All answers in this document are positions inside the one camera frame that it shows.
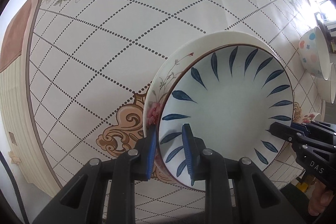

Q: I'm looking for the white plate with pink flowers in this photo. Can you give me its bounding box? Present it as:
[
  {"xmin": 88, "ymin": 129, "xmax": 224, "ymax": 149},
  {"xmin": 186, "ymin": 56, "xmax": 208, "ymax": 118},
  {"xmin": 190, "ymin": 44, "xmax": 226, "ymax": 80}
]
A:
[{"xmin": 142, "ymin": 30, "xmax": 279, "ymax": 185}]

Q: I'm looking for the white plate with blue leaves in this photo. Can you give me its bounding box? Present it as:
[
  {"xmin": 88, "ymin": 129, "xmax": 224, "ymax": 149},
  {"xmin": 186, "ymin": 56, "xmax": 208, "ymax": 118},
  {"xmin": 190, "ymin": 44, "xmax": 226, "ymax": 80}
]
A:
[{"xmin": 158, "ymin": 44, "xmax": 294, "ymax": 190}]

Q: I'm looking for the person's right hand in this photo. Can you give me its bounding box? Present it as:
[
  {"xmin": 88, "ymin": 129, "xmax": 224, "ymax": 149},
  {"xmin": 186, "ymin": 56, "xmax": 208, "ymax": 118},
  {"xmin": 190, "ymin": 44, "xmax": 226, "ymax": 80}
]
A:
[{"xmin": 308, "ymin": 180, "xmax": 334, "ymax": 216}]

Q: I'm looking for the white bowl with red flower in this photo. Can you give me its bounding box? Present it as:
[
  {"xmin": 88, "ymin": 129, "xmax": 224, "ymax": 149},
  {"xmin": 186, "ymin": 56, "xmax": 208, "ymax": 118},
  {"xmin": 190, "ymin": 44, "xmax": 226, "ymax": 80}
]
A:
[{"xmin": 301, "ymin": 112, "xmax": 322, "ymax": 123}]

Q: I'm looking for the plain white bowl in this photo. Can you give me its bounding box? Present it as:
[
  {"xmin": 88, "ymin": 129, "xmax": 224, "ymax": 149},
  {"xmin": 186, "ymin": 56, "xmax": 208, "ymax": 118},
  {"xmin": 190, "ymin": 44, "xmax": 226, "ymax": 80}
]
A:
[{"xmin": 317, "ymin": 63, "xmax": 336, "ymax": 104}]

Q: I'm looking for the white bowl with coloured dots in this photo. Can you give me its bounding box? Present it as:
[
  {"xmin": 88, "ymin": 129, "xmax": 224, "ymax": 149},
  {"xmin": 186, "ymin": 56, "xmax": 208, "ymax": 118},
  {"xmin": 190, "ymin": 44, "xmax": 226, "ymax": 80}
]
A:
[{"xmin": 298, "ymin": 26, "xmax": 331, "ymax": 80}]

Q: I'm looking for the floral checked tablecloth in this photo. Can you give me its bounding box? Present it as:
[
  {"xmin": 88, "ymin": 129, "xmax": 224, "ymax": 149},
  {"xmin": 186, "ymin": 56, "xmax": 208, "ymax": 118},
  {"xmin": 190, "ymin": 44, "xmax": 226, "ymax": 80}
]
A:
[{"xmin": 1, "ymin": 0, "xmax": 326, "ymax": 223}]

